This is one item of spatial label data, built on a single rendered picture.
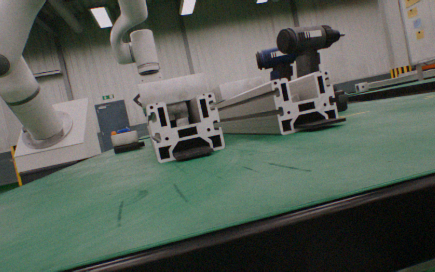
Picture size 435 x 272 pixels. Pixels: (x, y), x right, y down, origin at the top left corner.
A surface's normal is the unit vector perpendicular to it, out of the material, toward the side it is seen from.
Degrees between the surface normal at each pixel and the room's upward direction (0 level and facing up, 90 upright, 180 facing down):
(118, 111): 90
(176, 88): 90
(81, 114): 45
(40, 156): 90
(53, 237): 0
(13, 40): 111
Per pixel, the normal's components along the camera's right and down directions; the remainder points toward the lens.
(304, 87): -0.96, 0.21
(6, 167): 0.17, 0.02
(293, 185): -0.21, -0.98
